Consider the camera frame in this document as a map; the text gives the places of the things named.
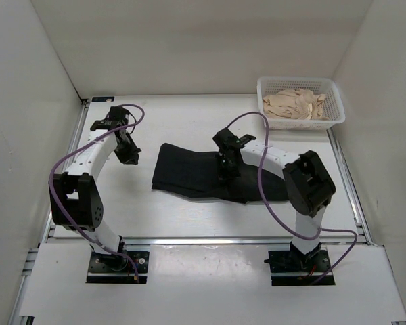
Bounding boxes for black trousers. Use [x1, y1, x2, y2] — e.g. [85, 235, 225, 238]
[151, 142, 295, 204]

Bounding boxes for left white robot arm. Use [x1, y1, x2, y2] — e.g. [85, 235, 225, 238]
[49, 112, 141, 271]

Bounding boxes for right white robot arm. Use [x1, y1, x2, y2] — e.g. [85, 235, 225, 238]
[213, 129, 336, 271]

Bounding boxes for beige trousers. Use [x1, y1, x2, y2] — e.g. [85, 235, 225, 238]
[263, 89, 328, 121]

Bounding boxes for white plastic basket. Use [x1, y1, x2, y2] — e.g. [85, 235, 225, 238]
[256, 77, 345, 131]

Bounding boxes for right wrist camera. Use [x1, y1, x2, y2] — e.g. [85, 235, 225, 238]
[212, 128, 239, 150]

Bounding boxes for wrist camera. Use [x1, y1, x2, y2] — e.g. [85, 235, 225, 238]
[212, 128, 239, 150]
[106, 106, 130, 125]

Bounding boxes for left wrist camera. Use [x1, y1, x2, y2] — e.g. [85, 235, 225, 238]
[106, 106, 130, 125]

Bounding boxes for black corner bracket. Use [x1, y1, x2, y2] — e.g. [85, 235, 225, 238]
[91, 96, 115, 102]

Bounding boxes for front aluminium rail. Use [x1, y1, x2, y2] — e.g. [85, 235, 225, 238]
[46, 234, 368, 245]

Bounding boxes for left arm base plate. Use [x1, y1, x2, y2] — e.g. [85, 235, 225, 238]
[86, 244, 150, 284]

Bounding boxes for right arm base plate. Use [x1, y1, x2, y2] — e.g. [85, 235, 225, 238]
[265, 250, 336, 287]

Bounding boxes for left aluminium frame rail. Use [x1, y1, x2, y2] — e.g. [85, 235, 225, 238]
[22, 99, 91, 280]

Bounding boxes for aluminium frame rail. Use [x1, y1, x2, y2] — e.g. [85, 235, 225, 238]
[22, 99, 91, 280]
[327, 128, 376, 246]

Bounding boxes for right aluminium frame rail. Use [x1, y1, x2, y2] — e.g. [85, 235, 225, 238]
[327, 128, 376, 246]

